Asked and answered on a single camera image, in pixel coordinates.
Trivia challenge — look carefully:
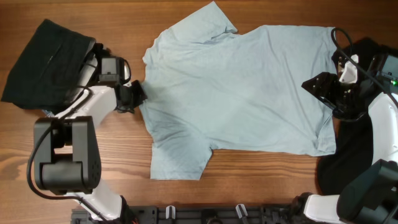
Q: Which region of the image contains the light blue t-shirt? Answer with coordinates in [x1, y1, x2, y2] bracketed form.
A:
[140, 2, 336, 180]

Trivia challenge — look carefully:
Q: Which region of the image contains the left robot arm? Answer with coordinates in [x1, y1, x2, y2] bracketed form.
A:
[26, 56, 147, 223]

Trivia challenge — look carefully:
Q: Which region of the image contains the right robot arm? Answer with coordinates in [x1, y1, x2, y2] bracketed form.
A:
[283, 52, 397, 223]

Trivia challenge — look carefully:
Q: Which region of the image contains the black t-shirt under pile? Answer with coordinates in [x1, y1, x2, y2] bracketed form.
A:
[317, 37, 397, 195]

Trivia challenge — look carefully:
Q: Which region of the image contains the folded grey white garment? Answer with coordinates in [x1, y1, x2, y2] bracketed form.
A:
[77, 40, 98, 86]

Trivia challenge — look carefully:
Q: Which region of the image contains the folded black garment underneath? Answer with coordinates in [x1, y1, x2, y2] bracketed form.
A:
[91, 43, 113, 73]

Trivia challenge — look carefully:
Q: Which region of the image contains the left white rail clip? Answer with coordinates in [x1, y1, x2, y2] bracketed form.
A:
[165, 205, 176, 220]

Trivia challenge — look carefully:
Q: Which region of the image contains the white rail clip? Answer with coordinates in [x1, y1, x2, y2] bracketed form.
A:
[165, 205, 176, 220]
[236, 203, 249, 224]

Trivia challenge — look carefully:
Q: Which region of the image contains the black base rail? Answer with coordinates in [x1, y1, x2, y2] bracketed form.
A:
[70, 203, 299, 224]

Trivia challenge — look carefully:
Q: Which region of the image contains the right white rail clip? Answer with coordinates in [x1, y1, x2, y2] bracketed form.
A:
[236, 203, 249, 224]

